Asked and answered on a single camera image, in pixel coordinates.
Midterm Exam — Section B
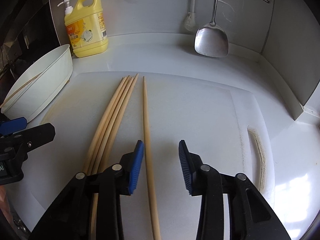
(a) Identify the wooden chopstick single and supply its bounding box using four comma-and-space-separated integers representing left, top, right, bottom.
143, 76, 161, 239

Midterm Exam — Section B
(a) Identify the white bottle brush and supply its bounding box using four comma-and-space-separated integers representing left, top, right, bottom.
183, 0, 196, 32

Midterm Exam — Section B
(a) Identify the white plastic cutting board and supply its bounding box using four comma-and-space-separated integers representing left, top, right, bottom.
29, 72, 274, 239

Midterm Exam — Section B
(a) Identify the white round basin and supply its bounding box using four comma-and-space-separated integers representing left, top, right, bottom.
1, 44, 73, 122

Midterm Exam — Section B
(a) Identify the steel spatula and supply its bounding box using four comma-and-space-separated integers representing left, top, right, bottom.
194, 0, 228, 58

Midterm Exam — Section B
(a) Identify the yellow dish soap bottle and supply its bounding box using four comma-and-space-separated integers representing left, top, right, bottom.
58, 0, 108, 58

